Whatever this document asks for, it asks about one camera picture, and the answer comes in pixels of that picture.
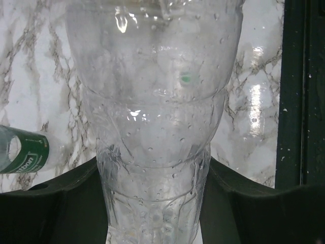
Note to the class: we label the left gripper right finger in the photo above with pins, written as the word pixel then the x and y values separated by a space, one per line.
pixel 236 209

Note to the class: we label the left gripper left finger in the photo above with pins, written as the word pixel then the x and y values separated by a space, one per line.
pixel 67 209

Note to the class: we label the clear unlabeled plastic bottle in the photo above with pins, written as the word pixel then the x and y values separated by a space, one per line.
pixel 153 77

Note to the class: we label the green label water bottle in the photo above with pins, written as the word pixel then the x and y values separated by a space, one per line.
pixel 29 152

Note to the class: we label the black mounting base rail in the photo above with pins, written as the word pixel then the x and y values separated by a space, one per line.
pixel 300 142

